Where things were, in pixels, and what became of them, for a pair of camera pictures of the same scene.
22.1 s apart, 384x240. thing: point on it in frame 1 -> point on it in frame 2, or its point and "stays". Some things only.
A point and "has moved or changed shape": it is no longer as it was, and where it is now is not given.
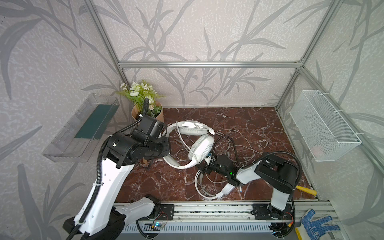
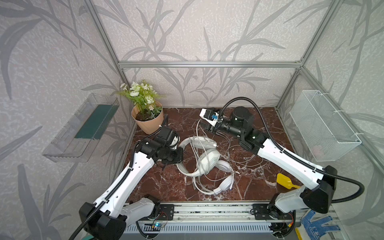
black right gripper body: (208, 166) -> (218, 125)
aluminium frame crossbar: (208, 64) stays
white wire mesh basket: (326, 135) stays
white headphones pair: (201, 147) has moved or changed shape
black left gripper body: (164, 146) -> (175, 154)
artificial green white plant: (137, 92) stays
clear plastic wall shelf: (75, 141) stays
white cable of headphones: (185, 142) -> (204, 148)
